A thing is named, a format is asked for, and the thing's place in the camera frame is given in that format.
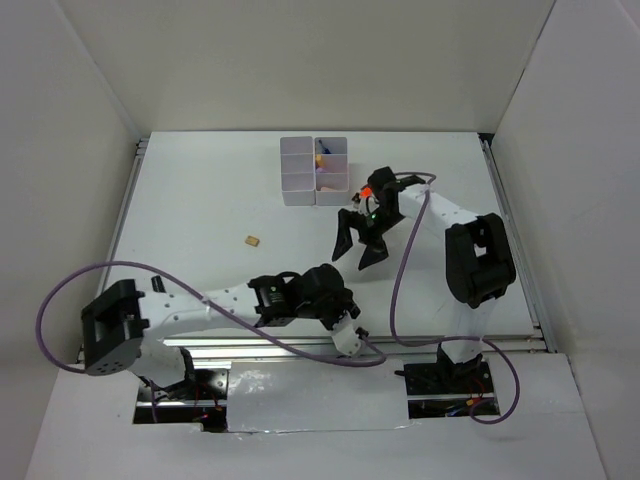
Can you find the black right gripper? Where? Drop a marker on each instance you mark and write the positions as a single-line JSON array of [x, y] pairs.
[[376, 249]]

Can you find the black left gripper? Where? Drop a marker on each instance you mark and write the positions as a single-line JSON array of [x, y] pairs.
[[345, 302]]

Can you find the orange and black highlighter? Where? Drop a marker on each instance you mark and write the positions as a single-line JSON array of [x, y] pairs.
[[365, 193]]

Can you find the dark blue pen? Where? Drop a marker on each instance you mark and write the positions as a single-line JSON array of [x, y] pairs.
[[324, 149]]

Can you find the tan eraser block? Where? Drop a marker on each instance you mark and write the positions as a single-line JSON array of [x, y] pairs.
[[252, 241]]

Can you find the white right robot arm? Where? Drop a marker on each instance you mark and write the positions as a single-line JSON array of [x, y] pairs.
[[478, 262]]

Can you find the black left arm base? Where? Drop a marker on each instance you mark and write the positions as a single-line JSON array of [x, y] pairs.
[[207, 390]]

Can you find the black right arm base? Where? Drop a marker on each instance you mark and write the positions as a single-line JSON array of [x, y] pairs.
[[444, 377]]

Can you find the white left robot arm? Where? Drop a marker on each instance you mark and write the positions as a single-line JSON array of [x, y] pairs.
[[124, 328]]

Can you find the right white divided container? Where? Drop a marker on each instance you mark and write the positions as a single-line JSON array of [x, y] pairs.
[[337, 166]]

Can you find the white divided container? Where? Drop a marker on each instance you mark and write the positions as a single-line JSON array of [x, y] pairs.
[[337, 166], [297, 170]]

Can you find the left white divided container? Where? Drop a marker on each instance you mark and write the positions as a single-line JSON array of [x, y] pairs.
[[297, 170]]

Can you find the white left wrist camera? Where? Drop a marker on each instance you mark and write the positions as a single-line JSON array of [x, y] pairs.
[[345, 338]]

